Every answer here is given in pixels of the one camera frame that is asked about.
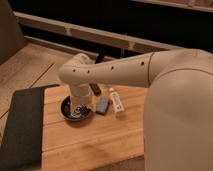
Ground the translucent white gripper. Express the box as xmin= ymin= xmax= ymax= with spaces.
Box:
xmin=70 ymin=84 xmax=92 ymax=110

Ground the black eraser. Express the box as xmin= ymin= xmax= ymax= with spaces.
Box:
xmin=90 ymin=83 xmax=101 ymax=96

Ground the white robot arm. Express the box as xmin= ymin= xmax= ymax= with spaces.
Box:
xmin=59 ymin=49 xmax=213 ymax=171

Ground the black ceramic bowl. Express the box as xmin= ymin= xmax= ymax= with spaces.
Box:
xmin=61 ymin=96 xmax=92 ymax=122

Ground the blue rectangular sponge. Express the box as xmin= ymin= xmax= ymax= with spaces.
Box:
xmin=96 ymin=97 xmax=109 ymax=115

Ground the white plastic bottle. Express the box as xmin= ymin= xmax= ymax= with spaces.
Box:
xmin=109 ymin=88 xmax=125 ymax=117

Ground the wooden board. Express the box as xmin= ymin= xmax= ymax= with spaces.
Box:
xmin=41 ymin=85 xmax=147 ymax=171

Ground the dark grey mat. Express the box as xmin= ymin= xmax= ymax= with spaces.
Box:
xmin=0 ymin=84 xmax=56 ymax=171

